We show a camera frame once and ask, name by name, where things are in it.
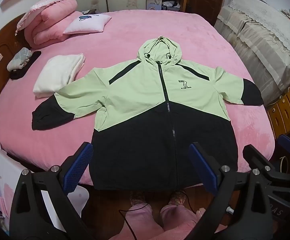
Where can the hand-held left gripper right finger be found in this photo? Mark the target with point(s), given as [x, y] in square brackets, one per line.
[205, 165]

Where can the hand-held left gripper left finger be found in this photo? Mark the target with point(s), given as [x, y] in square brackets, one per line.
[76, 165]

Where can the green and black hooded jacket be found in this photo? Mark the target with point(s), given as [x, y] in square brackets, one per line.
[135, 92]

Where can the wooden drawer cabinet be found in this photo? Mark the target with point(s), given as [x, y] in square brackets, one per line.
[284, 112]

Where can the person's right patterned slipper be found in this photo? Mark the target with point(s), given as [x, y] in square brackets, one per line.
[177, 197]

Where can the person's patterned slipper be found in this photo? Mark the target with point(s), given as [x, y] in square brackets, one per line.
[177, 197]
[137, 197]

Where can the person's right leg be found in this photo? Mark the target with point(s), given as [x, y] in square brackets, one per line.
[180, 220]

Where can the person's left patterned slipper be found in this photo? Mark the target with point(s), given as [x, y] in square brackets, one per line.
[137, 197]

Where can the white cartoon printed box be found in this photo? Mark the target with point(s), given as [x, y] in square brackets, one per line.
[0, 170]

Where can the pink fleece garment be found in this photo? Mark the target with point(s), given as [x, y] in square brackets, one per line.
[140, 217]

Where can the folded white garment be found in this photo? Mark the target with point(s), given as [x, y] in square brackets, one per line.
[57, 72]

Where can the beige covered furniture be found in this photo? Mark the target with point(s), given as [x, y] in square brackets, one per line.
[259, 45]

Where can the black cloth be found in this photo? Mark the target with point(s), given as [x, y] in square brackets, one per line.
[20, 75]

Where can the grey patterned cloth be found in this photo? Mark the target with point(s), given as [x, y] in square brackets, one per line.
[19, 58]

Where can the white lace cover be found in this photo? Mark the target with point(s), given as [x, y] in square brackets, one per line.
[259, 10]

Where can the white printed cushion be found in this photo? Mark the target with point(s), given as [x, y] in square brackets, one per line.
[85, 23]

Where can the folded pink quilt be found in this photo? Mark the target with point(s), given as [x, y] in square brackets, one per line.
[55, 20]

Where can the pink lace pillow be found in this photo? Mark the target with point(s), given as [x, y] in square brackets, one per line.
[35, 7]

